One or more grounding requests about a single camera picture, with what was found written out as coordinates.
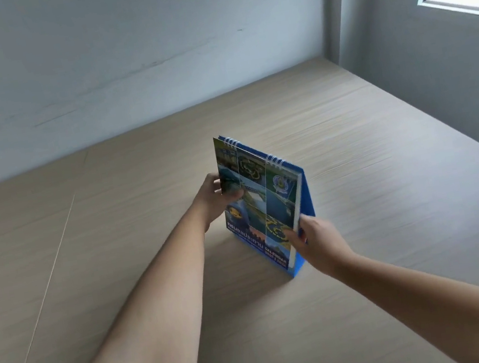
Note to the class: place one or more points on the person's left forearm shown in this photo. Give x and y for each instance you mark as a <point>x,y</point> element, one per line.
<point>154,330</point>

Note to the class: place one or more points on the person's right hand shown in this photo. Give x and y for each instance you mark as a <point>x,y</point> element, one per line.
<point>324,247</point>

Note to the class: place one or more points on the person's right forearm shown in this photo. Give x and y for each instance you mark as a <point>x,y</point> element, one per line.
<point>450,317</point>

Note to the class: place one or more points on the person's left hand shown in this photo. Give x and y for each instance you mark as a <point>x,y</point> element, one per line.
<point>210,200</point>

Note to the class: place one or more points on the light wooden table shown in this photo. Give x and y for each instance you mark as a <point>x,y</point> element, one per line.
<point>378,165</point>

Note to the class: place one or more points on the colourful spiral desk calendar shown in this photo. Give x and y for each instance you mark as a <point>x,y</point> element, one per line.
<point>264,193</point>

